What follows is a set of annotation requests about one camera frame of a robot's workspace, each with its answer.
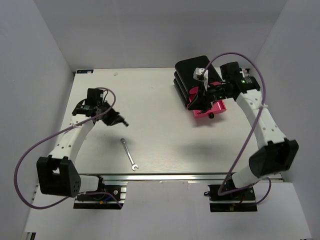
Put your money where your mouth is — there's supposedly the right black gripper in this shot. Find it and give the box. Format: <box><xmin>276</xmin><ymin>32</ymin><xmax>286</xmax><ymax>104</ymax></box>
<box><xmin>188</xmin><ymin>81</ymin><xmax>232</xmax><ymax>111</ymax></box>

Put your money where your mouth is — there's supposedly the pink top drawer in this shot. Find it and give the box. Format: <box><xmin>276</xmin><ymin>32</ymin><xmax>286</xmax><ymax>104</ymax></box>
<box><xmin>189</xmin><ymin>86</ymin><xmax>199</xmax><ymax>95</ymax></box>

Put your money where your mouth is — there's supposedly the pink drawer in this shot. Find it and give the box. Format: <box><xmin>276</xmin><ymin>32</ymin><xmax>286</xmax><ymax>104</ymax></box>
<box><xmin>192</xmin><ymin>100</ymin><xmax>227</xmax><ymax>119</ymax></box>
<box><xmin>189</xmin><ymin>86</ymin><xmax>199</xmax><ymax>95</ymax></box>

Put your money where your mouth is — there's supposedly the black drawer cabinet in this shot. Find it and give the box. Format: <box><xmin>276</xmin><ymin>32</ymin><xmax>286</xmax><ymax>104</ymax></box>
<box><xmin>173</xmin><ymin>55</ymin><xmax>212</xmax><ymax>111</ymax></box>

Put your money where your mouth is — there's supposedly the silver combination wrench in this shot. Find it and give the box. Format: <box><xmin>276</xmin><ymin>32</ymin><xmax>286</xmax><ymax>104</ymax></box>
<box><xmin>120</xmin><ymin>138</ymin><xmax>139</xmax><ymax>172</ymax></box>

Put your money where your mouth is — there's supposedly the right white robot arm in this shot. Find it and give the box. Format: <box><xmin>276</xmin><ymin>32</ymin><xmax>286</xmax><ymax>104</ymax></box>
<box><xmin>187</xmin><ymin>62</ymin><xmax>299</xmax><ymax>200</ymax></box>

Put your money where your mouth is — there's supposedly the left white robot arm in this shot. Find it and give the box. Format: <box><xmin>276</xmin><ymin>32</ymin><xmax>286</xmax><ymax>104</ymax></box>
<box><xmin>36</xmin><ymin>87</ymin><xmax>129</xmax><ymax>200</ymax></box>

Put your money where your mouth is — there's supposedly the left blue corner label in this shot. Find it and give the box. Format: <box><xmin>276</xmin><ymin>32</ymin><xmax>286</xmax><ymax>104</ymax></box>
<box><xmin>76</xmin><ymin>69</ymin><xmax>94</xmax><ymax>74</ymax></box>

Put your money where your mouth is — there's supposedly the white foam board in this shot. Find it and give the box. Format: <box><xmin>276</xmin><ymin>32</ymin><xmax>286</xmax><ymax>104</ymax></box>
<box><xmin>25</xmin><ymin>181</ymin><xmax>311</xmax><ymax>240</ymax></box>

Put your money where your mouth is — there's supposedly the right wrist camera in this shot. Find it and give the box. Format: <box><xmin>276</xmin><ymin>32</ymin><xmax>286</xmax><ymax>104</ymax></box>
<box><xmin>193</xmin><ymin>67</ymin><xmax>209</xmax><ymax>91</ymax></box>

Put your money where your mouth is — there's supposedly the aluminium table edge rail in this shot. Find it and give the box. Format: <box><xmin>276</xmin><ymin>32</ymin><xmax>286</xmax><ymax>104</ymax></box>
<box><xmin>74</xmin><ymin>172</ymin><xmax>283</xmax><ymax>182</ymax></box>

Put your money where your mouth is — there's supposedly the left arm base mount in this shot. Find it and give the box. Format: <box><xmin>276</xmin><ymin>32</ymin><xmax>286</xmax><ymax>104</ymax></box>
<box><xmin>73</xmin><ymin>175</ymin><xmax>128</xmax><ymax>210</ymax></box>

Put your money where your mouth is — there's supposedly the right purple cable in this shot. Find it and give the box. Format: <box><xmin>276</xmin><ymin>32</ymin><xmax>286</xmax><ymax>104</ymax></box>
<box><xmin>202</xmin><ymin>51</ymin><xmax>272</xmax><ymax>206</ymax></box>

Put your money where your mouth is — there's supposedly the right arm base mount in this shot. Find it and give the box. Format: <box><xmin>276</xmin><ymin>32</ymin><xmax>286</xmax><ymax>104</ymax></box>
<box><xmin>203</xmin><ymin>184</ymin><xmax>258</xmax><ymax>213</ymax></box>

